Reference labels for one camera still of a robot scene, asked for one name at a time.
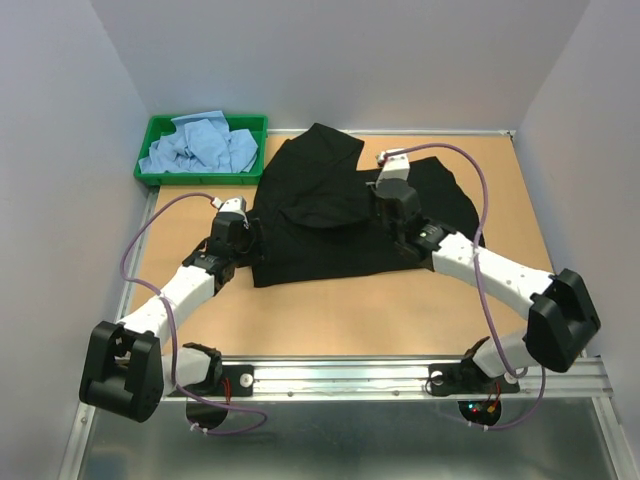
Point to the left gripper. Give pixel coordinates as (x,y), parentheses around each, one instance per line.
(257,247)

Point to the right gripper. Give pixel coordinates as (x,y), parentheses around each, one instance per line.
(376,195)

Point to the black long sleeve shirt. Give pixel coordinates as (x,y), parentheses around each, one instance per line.
(313,206)

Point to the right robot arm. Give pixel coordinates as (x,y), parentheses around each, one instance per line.
(560,316)

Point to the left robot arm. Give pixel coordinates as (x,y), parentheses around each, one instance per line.
(125,370)

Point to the light blue shirt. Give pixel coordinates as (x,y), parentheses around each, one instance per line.
(202,143)

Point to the green plastic bin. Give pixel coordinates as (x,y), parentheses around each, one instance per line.
(161,125)

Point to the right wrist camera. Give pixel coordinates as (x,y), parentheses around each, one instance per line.
(393,164)

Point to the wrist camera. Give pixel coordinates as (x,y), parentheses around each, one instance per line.
(393,164)
(235,205)

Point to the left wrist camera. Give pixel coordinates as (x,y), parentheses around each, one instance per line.
(235,205)

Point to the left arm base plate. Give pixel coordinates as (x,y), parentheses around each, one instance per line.
(236,381)

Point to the aluminium mounting rail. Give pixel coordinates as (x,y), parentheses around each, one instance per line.
(368,418)

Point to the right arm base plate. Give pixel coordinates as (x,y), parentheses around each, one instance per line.
(459,378)

